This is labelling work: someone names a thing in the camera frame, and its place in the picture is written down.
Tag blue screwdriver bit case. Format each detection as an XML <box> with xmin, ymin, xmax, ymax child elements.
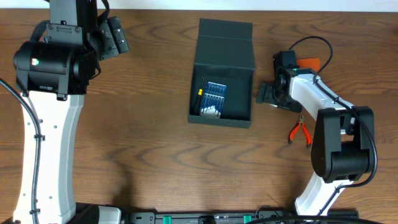
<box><xmin>200</xmin><ymin>82</ymin><xmax>227</xmax><ymax>118</ymax></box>

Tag black yellow screwdriver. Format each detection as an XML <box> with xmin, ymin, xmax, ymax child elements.
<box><xmin>193</xmin><ymin>78</ymin><xmax>205</xmax><ymax>116</ymax></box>

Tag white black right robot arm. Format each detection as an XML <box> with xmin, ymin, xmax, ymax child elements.
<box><xmin>256</xmin><ymin>66</ymin><xmax>378</xmax><ymax>216</ymax></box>

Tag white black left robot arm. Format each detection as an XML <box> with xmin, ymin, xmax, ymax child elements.
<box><xmin>12</xmin><ymin>0</ymin><xmax>129</xmax><ymax>223</ymax></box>

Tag dark green open box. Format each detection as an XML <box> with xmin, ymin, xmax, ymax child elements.
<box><xmin>188</xmin><ymin>19</ymin><xmax>255</xmax><ymax>128</ymax></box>

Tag red handled pliers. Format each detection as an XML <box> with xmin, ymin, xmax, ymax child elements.
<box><xmin>288</xmin><ymin>114</ymin><xmax>313</xmax><ymax>148</ymax></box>

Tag orange scraper wooden handle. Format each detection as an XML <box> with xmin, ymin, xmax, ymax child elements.
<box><xmin>297</xmin><ymin>57</ymin><xmax>320</xmax><ymax>72</ymax></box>

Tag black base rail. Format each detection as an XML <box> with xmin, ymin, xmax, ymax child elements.
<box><xmin>123</xmin><ymin>208</ymin><xmax>360</xmax><ymax>224</ymax></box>

